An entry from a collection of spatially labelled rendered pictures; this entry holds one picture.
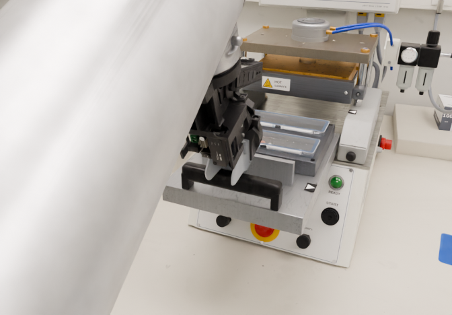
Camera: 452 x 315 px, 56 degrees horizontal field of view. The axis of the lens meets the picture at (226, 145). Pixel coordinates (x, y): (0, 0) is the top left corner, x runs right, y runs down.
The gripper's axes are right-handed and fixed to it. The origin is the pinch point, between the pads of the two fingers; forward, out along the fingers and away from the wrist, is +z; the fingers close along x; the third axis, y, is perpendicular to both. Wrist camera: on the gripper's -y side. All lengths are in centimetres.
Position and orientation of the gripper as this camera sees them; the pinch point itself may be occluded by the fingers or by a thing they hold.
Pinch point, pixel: (236, 168)
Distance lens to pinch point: 61.7
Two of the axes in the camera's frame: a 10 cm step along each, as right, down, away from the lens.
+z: 1.4, 7.0, 7.0
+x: 9.2, 1.7, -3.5
